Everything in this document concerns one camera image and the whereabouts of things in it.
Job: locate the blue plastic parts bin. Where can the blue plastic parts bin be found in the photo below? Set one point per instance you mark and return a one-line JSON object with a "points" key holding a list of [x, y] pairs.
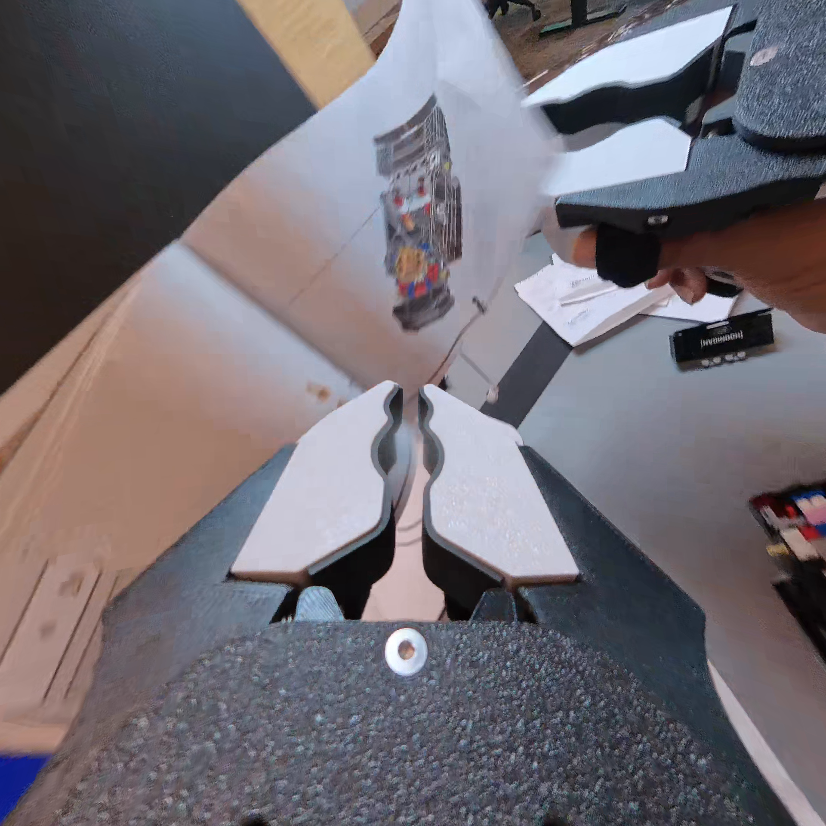
{"points": [[19, 787]]}

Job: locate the black printed lego plate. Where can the black printed lego plate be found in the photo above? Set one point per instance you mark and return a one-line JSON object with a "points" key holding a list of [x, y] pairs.
{"points": [[723, 339]]}

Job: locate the person's right hand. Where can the person's right hand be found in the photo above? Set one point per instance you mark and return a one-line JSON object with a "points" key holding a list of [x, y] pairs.
{"points": [[761, 258]]}

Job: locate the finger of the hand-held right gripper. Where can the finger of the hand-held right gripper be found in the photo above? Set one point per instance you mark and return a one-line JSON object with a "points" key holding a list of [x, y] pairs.
{"points": [[632, 58], [626, 158]]}

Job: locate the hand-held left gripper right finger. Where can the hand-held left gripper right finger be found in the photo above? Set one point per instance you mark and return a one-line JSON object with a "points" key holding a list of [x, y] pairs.
{"points": [[497, 503]]}

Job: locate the lego instruction booklet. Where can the lego instruction booklet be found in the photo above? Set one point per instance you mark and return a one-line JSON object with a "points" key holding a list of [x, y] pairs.
{"points": [[452, 161]]}

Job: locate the black lego car model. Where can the black lego car model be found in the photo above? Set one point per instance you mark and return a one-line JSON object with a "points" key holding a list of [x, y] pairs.
{"points": [[800, 535]]}

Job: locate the white book stand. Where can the white book stand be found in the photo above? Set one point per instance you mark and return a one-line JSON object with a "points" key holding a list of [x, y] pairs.
{"points": [[492, 392]]}

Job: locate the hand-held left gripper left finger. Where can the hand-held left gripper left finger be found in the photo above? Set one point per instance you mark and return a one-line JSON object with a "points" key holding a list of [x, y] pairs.
{"points": [[310, 503]]}

